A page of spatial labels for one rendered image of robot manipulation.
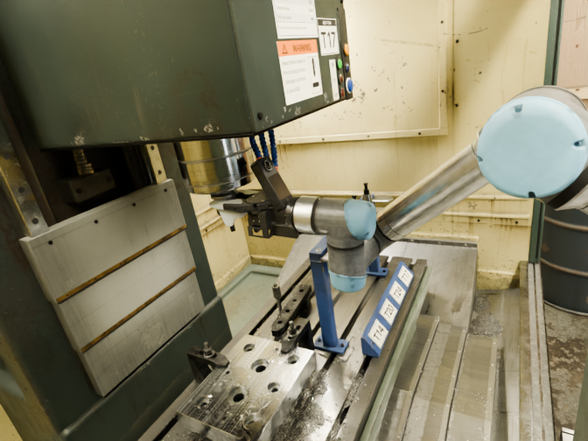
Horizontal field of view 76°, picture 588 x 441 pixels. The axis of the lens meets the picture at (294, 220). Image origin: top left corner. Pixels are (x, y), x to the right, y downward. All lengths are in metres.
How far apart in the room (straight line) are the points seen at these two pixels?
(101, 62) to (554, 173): 0.75
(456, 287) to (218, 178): 1.19
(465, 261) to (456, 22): 0.94
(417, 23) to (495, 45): 0.29
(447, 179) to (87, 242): 0.91
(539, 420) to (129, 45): 1.23
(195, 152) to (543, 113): 0.57
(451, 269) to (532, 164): 1.26
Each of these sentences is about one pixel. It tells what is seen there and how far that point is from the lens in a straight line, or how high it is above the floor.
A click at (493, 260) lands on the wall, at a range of 1.86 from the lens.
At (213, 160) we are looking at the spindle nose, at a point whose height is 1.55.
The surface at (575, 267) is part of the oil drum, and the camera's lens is 2.84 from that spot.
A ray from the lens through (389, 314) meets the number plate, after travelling 1.26.
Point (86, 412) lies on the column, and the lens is 1.35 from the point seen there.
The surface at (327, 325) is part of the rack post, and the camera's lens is 1.14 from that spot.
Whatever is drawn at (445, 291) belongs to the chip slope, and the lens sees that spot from 1.70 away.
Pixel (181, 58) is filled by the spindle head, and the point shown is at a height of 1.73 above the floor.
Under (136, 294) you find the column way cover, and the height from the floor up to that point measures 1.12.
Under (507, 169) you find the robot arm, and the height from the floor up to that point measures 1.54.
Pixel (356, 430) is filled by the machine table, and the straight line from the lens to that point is 1.01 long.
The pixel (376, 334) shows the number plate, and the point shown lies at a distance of 1.18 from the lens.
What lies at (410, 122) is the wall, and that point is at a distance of 1.69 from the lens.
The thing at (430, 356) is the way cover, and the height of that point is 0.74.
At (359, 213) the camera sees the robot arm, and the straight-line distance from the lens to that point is 0.69.
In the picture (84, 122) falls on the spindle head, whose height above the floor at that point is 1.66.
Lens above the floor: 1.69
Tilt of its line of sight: 22 degrees down
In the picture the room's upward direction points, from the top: 10 degrees counter-clockwise
